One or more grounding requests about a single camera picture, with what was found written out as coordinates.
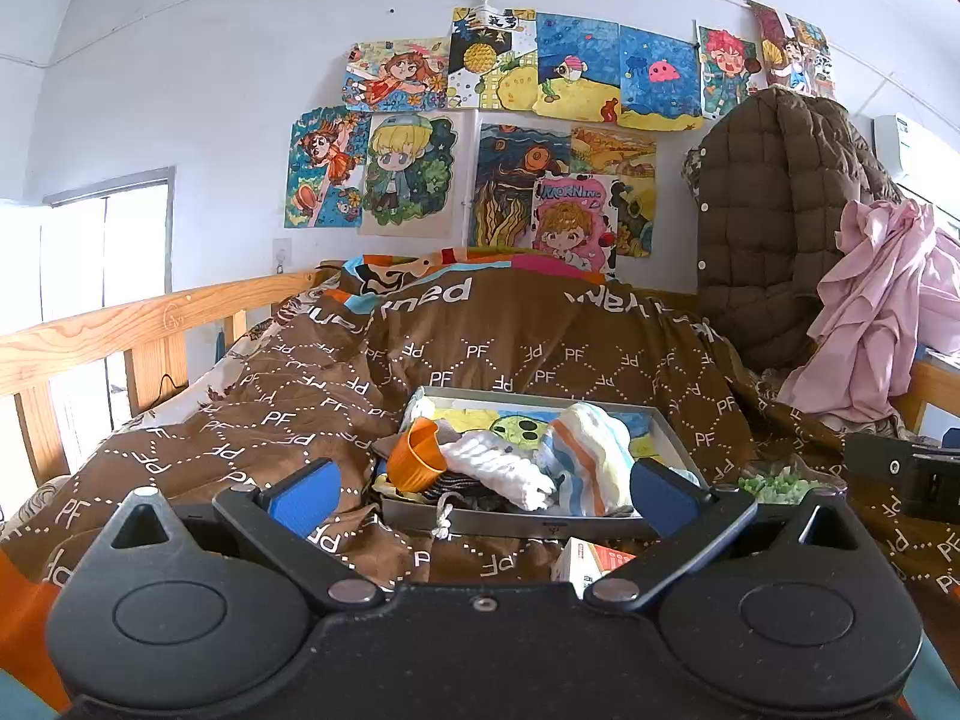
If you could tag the wooden bed rail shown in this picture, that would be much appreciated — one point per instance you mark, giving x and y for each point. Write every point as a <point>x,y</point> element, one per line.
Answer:
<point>112,322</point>

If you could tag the brown printed blanket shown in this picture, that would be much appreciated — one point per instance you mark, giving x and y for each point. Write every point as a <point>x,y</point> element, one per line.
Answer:
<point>525,337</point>

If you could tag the yellow fan wall poster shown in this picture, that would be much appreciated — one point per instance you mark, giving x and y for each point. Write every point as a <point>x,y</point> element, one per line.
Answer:
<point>769,37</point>

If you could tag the fish on sand wall poster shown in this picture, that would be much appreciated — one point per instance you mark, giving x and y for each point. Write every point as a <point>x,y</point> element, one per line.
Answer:
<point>577,67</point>

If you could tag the brown puffer jacket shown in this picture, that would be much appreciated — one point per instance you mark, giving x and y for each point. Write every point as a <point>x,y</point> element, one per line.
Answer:
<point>772,240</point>

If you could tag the brown-haired fairy wall poster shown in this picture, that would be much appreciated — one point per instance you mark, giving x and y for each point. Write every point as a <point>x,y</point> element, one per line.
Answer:
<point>397,75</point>

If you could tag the swirly night wall poster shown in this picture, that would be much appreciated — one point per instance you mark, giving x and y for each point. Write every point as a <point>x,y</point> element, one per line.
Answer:
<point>510,165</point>

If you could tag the orange plastic cup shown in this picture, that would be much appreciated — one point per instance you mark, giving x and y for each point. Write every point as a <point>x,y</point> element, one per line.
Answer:
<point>412,465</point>

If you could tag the red-haired child wall poster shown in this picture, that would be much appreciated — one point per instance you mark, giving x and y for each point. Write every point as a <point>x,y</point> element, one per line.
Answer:
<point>724,67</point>

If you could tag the pink cloth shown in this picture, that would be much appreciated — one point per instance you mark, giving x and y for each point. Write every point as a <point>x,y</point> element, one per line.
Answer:
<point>877,300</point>

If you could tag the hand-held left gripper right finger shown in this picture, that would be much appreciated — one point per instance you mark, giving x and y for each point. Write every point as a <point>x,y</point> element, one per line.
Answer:
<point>667,502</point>

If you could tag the blue-clothed child wall poster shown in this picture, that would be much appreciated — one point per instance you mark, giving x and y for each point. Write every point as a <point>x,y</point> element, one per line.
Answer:
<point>806,60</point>

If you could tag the blond boy wall poster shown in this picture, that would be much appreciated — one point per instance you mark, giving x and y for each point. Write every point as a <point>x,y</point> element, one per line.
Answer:
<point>405,165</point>

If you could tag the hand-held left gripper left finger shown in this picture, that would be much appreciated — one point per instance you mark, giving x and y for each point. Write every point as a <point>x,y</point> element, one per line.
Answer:
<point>304,496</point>

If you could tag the grey tray with painted bottom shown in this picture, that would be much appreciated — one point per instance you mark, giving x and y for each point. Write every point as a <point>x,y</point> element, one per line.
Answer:
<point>487,523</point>

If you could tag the striped pastel towel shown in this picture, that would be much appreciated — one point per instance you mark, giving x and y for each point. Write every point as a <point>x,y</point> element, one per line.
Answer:
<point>585,457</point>

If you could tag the bright window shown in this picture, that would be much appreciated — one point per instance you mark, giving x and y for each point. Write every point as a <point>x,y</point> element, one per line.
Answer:
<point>82,262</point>

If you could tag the flying girl wall poster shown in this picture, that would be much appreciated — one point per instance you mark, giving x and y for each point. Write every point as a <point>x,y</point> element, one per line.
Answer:
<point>322,165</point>

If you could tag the white air conditioner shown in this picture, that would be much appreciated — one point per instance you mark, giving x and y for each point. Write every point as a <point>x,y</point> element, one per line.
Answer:
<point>915,150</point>

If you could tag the pineapple wall poster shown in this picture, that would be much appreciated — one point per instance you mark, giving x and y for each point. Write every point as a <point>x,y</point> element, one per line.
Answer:
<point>487,60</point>

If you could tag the white and orange box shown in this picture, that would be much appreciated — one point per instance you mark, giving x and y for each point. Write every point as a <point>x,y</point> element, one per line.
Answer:
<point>581,559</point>

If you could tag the pink chibi boy wall poster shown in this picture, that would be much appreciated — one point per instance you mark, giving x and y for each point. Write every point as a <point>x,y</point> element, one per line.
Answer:
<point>574,225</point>

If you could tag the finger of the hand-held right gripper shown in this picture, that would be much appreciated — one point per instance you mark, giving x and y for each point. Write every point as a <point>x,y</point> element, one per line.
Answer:
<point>881,469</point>

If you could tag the pink jellyfish wall poster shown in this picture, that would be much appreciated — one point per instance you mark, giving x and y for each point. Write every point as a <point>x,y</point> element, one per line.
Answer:
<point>660,75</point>

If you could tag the white towel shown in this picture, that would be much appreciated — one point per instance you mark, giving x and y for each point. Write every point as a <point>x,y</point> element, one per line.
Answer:
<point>502,465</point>

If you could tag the orange landscape wall poster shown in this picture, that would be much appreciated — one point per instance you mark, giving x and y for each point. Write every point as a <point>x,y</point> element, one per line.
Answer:
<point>622,154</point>

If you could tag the wooden bed end frame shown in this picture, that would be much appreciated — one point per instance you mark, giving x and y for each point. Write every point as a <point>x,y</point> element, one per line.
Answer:
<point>930,390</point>

